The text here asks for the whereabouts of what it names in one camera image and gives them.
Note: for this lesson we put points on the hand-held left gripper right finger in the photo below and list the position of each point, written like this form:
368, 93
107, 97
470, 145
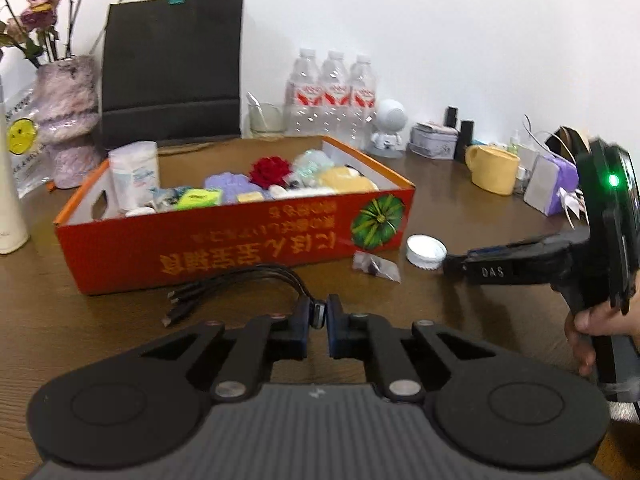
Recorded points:
334, 322

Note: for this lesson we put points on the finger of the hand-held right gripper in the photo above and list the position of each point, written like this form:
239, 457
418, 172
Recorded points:
505, 267

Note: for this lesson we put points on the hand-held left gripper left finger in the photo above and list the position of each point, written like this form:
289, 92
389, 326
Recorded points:
302, 322

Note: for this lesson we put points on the white round lid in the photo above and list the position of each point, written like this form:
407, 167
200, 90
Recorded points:
425, 250

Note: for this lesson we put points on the orange cardboard box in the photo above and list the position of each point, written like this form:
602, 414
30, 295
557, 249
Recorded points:
225, 250

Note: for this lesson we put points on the purple knitted pouch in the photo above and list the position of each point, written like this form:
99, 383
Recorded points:
227, 184

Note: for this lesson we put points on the wooden desktop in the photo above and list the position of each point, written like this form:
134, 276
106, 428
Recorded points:
75, 320

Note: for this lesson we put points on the person's right hand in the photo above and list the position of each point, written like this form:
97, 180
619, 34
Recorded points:
600, 321

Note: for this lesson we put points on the purple gift box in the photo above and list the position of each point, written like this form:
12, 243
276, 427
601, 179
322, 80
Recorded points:
550, 185

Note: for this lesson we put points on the small clear packet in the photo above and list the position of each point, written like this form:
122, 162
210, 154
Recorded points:
375, 266

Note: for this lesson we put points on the yellow mug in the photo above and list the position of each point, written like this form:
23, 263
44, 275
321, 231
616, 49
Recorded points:
492, 170

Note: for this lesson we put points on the yellow sponge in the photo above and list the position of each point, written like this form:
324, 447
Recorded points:
347, 180

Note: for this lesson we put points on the grey tin box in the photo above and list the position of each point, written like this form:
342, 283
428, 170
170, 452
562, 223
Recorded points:
432, 140

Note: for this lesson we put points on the red fabric flower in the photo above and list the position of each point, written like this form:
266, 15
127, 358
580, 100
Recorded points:
270, 172

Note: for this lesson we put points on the pale green mesh puff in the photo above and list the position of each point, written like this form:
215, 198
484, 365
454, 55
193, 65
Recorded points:
312, 165

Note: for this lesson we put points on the neon yellow packet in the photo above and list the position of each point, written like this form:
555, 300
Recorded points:
197, 198

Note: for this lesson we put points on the white robot figurine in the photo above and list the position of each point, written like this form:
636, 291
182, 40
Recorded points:
389, 120

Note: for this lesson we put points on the glass cup with spoon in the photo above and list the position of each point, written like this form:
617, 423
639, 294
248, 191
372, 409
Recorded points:
265, 120

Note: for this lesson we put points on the white cylindrical tub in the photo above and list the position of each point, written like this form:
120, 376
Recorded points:
134, 175

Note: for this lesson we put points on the black paper bag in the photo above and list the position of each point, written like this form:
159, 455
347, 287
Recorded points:
170, 65

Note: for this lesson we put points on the fuzzy pink vase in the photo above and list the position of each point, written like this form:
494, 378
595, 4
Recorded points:
67, 110

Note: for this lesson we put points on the white plastic bottle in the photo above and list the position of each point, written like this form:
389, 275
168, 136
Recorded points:
10, 200

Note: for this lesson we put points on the clear bag with yellow smiley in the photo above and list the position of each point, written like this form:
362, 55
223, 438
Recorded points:
27, 135

